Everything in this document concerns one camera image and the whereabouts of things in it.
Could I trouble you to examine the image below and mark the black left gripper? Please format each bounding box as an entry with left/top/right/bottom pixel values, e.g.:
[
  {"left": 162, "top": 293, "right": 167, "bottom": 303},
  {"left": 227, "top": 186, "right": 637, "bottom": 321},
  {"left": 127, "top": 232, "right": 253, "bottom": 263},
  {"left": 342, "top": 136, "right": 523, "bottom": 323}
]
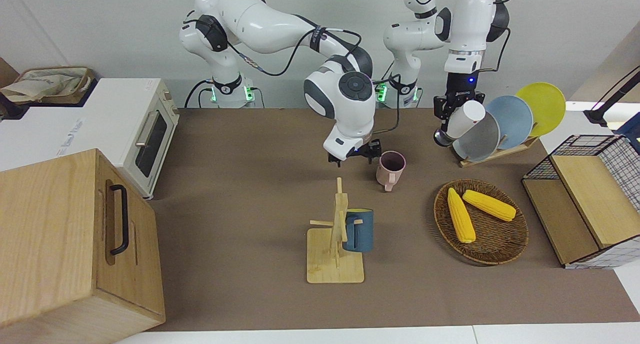
[{"left": 433, "top": 72, "right": 487, "bottom": 123}]

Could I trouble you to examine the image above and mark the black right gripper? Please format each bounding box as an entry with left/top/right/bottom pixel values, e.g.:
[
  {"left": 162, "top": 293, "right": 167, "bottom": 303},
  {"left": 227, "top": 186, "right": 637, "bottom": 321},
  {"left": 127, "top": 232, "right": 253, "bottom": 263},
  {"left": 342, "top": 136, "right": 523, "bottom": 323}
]
[{"left": 327, "top": 139, "right": 383, "bottom": 166}]

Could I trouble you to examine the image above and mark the white cup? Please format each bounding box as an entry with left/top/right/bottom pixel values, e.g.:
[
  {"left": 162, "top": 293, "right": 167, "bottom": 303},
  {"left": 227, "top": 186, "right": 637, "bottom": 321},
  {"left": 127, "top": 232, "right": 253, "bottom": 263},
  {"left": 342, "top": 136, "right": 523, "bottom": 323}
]
[{"left": 434, "top": 100, "right": 487, "bottom": 147}]

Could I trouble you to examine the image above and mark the pink mug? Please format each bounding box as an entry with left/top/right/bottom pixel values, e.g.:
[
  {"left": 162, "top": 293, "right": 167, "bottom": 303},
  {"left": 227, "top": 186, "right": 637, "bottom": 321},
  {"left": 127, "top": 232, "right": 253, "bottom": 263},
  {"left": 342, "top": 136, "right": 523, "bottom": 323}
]
[{"left": 376, "top": 151, "right": 407, "bottom": 192}]

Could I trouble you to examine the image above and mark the grey plate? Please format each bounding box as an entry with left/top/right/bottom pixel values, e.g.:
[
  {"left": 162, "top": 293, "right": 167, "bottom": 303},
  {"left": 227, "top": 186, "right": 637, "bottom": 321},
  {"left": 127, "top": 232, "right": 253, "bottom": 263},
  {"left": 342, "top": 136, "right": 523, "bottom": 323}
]
[{"left": 452, "top": 111, "right": 501, "bottom": 162}]

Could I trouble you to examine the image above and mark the light blue plate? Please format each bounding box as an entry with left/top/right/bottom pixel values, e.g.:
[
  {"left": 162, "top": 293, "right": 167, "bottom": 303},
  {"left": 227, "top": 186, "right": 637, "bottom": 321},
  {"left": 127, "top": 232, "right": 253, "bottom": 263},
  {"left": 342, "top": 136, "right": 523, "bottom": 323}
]
[{"left": 485, "top": 95, "right": 534, "bottom": 150}]

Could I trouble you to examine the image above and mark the wooden plate rack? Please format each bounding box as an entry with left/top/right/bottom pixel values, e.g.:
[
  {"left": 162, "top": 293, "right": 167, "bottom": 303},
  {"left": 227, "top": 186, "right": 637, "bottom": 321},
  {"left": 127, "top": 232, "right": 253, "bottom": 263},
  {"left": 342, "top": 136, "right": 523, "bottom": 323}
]
[{"left": 459, "top": 133, "right": 541, "bottom": 168}]

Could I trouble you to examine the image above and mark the dark blue mug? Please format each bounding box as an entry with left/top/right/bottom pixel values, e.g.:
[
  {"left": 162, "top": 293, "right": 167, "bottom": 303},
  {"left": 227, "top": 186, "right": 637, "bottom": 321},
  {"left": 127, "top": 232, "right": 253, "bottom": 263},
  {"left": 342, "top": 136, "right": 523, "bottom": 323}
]
[{"left": 342, "top": 208, "right": 375, "bottom": 253}]

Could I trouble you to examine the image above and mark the yellow plate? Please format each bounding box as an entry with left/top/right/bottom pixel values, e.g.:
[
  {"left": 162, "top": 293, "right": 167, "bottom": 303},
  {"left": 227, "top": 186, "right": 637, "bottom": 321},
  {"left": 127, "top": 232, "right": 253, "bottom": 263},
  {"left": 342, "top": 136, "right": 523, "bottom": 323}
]
[{"left": 515, "top": 82, "right": 567, "bottom": 137}]

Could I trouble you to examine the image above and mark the yellow corn cob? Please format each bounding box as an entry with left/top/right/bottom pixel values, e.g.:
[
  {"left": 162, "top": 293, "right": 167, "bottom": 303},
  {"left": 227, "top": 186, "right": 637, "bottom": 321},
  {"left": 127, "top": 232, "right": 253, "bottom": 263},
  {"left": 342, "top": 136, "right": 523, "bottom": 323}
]
[
  {"left": 447, "top": 187, "right": 477, "bottom": 244},
  {"left": 462, "top": 189, "right": 517, "bottom": 222}
]

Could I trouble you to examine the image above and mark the wooden mug stand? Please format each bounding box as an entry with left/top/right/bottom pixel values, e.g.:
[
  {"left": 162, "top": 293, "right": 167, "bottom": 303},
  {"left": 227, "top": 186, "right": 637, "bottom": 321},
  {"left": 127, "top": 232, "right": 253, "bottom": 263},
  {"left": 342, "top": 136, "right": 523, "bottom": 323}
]
[{"left": 306, "top": 177, "right": 365, "bottom": 284}]

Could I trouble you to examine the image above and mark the brown table mat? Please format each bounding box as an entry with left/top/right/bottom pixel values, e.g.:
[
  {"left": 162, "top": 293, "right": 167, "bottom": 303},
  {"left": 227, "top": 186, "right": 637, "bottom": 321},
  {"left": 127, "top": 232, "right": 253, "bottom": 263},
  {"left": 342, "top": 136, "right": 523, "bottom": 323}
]
[{"left": 145, "top": 107, "right": 640, "bottom": 332}]

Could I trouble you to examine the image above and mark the round wicker basket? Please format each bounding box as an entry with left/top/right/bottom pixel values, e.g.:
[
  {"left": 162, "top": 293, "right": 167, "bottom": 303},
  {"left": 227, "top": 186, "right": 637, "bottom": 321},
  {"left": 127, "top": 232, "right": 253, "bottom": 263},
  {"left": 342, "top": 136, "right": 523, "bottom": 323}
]
[{"left": 433, "top": 179, "right": 529, "bottom": 266}]

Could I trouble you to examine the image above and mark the white toaster oven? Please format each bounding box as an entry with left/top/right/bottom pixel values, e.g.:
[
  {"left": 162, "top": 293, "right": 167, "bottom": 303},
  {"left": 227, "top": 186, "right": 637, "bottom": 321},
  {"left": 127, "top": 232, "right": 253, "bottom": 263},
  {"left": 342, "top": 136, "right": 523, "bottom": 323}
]
[{"left": 0, "top": 78, "right": 180, "bottom": 200}]

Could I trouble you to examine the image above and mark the brown storage box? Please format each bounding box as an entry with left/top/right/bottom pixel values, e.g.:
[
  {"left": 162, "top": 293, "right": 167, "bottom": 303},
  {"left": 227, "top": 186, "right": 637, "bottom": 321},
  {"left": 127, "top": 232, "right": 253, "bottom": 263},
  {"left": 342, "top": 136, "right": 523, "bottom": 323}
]
[{"left": 0, "top": 66, "right": 97, "bottom": 116}]

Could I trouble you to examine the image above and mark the wooden cabinet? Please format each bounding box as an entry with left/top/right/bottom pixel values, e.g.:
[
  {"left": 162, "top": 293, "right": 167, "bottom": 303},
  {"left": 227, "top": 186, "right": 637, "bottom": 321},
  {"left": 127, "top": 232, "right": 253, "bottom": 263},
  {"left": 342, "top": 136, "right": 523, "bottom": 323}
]
[{"left": 0, "top": 148, "right": 167, "bottom": 337}]

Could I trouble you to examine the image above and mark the beige cloth bag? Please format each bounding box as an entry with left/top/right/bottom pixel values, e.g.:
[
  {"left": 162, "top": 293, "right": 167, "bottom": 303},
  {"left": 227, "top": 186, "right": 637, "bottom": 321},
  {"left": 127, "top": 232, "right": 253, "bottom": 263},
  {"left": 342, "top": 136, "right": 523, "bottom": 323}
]
[{"left": 2, "top": 68, "right": 85, "bottom": 103}]

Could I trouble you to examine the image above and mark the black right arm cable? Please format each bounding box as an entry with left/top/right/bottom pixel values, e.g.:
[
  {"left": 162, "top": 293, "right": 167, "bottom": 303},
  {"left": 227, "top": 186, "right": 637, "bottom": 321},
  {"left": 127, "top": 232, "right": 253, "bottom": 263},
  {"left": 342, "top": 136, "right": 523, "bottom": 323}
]
[{"left": 182, "top": 12, "right": 402, "bottom": 135}]

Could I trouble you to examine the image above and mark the black velcro cable strap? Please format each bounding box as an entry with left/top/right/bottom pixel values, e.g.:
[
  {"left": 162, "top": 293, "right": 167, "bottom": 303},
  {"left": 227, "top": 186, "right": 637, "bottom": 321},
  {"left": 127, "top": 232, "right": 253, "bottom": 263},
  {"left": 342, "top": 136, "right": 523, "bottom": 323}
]
[{"left": 310, "top": 27, "right": 328, "bottom": 52}]

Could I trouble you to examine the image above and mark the black camera stand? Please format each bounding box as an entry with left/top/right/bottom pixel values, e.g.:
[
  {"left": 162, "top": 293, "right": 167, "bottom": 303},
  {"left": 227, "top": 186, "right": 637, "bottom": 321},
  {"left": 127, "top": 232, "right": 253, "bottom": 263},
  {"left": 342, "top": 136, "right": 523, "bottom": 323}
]
[{"left": 582, "top": 67, "right": 640, "bottom": 127}]

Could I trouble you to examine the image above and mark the wire basket with wooden shelf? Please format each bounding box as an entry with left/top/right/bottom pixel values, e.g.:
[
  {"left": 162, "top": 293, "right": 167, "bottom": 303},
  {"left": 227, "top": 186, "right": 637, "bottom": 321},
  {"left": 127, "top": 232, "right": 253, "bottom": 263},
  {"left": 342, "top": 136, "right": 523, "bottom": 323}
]
[{"left": 521, "top": 134, "right": 640, "bottom": 270}]

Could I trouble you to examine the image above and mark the white oven door handle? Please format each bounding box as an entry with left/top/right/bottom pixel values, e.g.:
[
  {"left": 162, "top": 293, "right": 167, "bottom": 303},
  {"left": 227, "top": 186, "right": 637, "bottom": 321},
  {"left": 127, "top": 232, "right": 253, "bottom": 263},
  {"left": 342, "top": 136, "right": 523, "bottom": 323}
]
[{"left": 134, "top": 110, "right": 161, "bottom": 148}]

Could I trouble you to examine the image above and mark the black cabinet handle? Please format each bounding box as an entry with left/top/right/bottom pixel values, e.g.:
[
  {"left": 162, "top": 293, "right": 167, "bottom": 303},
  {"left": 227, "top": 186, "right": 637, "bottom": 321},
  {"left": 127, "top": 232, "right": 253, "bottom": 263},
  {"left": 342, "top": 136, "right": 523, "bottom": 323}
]
[{"left": 109, "top": 184, "right": 130, "bottom": 256}]

